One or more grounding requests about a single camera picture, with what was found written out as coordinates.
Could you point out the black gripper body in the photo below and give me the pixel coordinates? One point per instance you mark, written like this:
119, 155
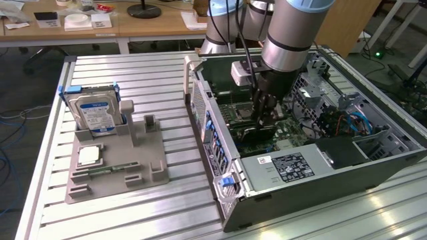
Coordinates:
275, 83

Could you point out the black graphics card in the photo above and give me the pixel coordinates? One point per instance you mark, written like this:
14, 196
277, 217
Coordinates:
258, 135

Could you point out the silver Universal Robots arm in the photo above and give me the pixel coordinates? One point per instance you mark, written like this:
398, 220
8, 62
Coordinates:
290, 37

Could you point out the CPU socket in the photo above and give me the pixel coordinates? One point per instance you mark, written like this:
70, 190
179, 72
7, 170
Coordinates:
241, 110

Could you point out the green motherboard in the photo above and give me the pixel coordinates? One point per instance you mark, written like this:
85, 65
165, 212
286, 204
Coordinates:
291, 132

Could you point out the installed RAM stick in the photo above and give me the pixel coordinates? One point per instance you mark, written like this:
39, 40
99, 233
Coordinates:
238, 126

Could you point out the silver disk bay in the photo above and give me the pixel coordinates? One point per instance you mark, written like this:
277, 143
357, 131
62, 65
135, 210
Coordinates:
310, 95

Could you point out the grey power supply unit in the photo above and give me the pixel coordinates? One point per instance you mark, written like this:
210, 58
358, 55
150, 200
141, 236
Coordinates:
261, 175

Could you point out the blue case latch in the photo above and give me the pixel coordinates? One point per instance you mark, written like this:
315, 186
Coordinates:
226, 181

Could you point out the device with green light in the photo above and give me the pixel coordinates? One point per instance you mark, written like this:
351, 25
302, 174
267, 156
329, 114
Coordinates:
378, 54

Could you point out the wooden cabinet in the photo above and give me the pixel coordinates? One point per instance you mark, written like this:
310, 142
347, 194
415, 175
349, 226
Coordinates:
354, 25

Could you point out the stack of white papers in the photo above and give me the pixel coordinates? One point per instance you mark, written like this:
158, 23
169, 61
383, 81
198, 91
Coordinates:
194, 23

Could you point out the open black PC case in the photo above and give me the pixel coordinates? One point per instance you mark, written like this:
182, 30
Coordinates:
301, 200

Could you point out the brown cardboard box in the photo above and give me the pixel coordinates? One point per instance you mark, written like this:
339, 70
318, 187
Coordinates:
201, 8

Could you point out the black round lamp base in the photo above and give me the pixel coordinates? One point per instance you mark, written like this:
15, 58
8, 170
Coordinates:
145, 11

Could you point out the hard disk with blue carrier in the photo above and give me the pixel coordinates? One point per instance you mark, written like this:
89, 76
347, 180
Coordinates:
94, 115

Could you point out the grey parts rack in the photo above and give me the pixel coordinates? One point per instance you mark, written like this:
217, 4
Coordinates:
114, 185

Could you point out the green RAM stick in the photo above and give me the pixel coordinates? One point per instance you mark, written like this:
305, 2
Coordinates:
101, 171

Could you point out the silver CPU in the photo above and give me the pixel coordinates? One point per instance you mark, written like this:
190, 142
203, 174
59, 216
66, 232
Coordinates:
89, 156

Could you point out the small white labelled box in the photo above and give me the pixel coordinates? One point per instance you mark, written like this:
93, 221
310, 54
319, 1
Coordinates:
101, 21

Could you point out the red small packet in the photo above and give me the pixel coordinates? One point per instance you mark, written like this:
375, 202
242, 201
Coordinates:
105, 8

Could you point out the white box with tape roll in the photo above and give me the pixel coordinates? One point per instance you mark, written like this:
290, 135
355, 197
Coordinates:
78, 22

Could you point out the wooden desk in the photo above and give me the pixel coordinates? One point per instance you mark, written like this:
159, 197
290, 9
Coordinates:
50, 35

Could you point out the black office chair base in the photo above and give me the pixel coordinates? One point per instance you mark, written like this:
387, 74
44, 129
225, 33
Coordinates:
30, 67

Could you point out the white box with black label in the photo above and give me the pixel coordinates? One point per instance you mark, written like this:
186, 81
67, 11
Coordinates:
47, 20

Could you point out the white paper tag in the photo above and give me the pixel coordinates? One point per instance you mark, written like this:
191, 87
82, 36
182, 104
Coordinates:
16, 25

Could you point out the clear plastic bag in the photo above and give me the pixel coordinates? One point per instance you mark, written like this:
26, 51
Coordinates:
14, 13

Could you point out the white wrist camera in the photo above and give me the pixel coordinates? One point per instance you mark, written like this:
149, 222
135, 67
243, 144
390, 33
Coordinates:
241, 73

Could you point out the beige plastic bracket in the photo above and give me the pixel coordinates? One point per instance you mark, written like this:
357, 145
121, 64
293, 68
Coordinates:
187, 75

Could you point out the white table frame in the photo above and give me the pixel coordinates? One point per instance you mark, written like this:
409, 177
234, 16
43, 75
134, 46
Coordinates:
397, 22

